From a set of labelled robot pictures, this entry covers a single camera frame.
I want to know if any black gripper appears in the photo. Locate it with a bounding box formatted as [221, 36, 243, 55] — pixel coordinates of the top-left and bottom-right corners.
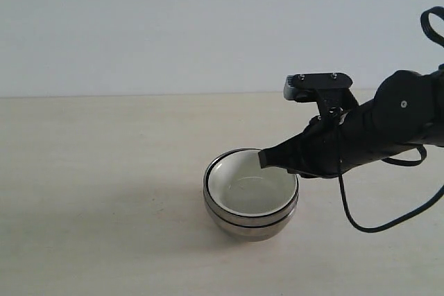
[258, 100, 427, 178]

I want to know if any small cream ceramic bowl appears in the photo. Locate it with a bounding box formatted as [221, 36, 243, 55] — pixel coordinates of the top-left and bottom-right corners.
[206, 150, 299, 215]

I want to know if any smooth stainless steel bowl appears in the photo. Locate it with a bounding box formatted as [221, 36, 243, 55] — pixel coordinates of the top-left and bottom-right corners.
[205, 204, 296, 243]

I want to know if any ribbed stainless steel bowl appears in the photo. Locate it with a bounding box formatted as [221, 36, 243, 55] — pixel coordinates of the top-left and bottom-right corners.
[202, 147, 300, 224]

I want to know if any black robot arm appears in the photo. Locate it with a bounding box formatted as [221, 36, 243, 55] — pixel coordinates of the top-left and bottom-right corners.
[258, 69, 443, 178]

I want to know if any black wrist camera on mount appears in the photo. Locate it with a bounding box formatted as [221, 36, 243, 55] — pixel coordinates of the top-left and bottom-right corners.
[283, 72, 359, 117]

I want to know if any thin black camera cable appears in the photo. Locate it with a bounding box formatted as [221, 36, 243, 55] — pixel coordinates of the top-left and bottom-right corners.
[332, 108, 444, 234]

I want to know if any flat black ribbon cable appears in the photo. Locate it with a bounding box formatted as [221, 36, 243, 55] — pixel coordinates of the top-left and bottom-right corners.
[420, 6, 444, 47]

